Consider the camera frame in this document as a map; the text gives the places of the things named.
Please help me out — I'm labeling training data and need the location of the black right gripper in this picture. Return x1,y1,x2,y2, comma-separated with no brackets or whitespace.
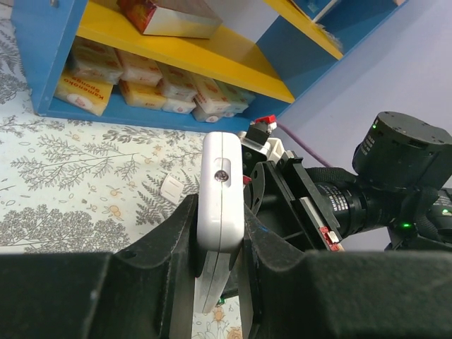
244,151,344,251

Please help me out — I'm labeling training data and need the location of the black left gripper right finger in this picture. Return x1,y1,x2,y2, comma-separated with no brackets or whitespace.
238,210,451,338

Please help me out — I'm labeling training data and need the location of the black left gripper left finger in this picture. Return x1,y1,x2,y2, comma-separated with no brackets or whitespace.
1,194,198,338

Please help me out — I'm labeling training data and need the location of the white remote with display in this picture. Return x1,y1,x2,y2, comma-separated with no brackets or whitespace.
194,131,244,314

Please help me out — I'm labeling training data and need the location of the white battery cover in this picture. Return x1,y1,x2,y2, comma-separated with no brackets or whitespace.
160,174,184,205

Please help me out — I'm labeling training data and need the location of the floral table mat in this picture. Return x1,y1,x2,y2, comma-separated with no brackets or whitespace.
0,17,248,339

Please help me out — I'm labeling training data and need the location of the blue shelf unit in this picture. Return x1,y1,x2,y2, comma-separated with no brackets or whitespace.
11,1,397,132

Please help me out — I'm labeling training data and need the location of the orange white sponge pack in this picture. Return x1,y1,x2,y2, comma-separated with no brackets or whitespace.
119,80,167,110

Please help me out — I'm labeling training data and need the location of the red white carton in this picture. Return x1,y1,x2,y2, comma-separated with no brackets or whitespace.
117,0,222,39

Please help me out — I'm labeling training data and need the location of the yellow sponge pack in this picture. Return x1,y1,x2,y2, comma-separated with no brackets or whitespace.
54,69,113,117

